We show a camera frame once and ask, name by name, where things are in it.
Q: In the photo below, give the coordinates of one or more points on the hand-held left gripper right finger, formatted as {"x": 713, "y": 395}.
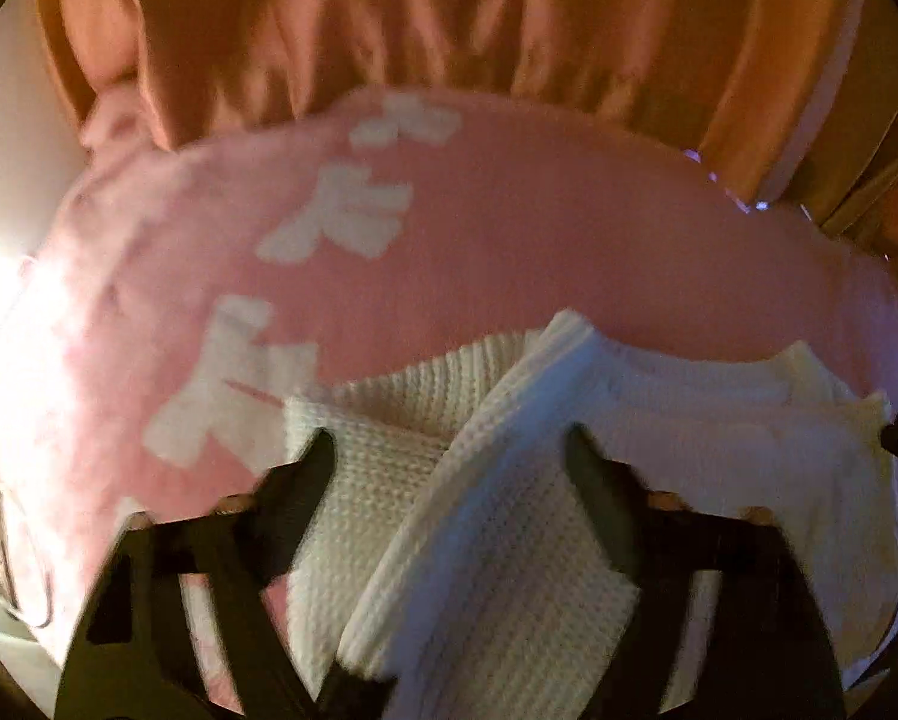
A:
{"x": 599, "y": 480}

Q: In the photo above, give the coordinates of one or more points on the orange curtain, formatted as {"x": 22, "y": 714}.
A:
{"x": 419, "y": 15}

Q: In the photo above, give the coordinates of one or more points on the pink blanket with white print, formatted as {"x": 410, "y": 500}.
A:
{"x": 494, "y": 255}

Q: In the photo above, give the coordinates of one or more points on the white red black knit sweater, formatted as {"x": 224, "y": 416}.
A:
{"x": 494, "y": 540}

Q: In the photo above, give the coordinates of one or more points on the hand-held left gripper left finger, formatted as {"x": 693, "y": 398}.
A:
{"x": 306, "y": 480}

